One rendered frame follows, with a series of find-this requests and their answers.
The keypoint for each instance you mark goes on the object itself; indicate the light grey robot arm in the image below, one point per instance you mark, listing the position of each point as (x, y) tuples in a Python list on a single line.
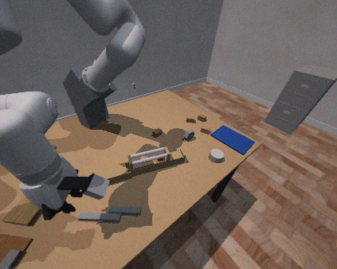
[(25, 117)]

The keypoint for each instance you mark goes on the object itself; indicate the grey square stick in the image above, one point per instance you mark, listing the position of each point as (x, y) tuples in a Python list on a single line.
[(96, 216), (125, 210)]

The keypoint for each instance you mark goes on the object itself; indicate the grey cylinder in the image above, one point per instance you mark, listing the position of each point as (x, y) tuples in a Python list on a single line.
[(216, 155)]

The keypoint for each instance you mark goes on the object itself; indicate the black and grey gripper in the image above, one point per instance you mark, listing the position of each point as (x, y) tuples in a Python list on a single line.
[(45, 195)]

